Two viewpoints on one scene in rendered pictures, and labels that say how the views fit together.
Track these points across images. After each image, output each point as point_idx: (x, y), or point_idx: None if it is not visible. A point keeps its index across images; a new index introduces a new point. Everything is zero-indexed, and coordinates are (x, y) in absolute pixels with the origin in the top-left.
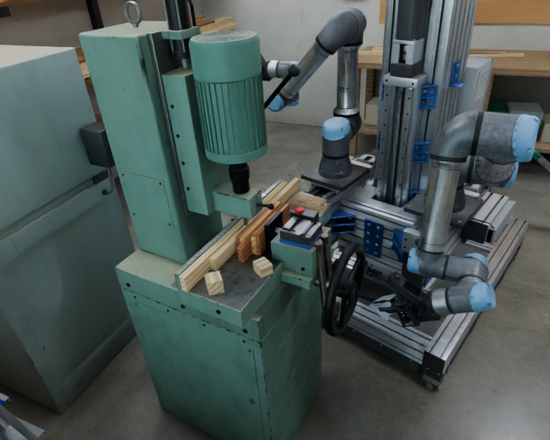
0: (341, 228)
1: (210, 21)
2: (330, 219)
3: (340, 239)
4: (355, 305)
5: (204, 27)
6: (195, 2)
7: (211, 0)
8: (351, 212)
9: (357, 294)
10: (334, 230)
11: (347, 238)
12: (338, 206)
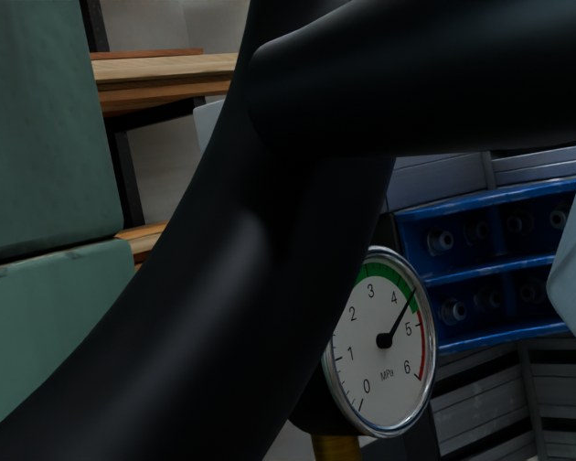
0: (531, 318)
1: (188, 48)
2: (413, 219)
3: (549, 435)
4: (243, 381)
5: (166, 60)
6: (167, 41)
7: (215, 32)
8: (570, 172)
9: (258, 101)
10: (478, 330)
11: None
12: (482, 171)
